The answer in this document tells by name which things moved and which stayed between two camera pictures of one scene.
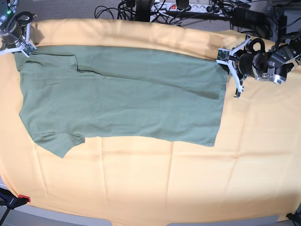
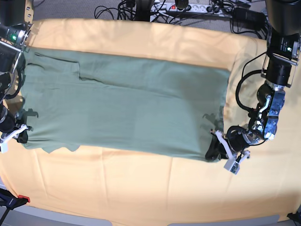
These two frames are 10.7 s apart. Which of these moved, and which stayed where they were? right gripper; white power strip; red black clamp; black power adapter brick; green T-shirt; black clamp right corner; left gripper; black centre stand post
Moved: left gripper; green T-shirt; right gripper
Stayed: black clamp right corner; black power adapter brick; black centre stand post; red black clamp; white power strip
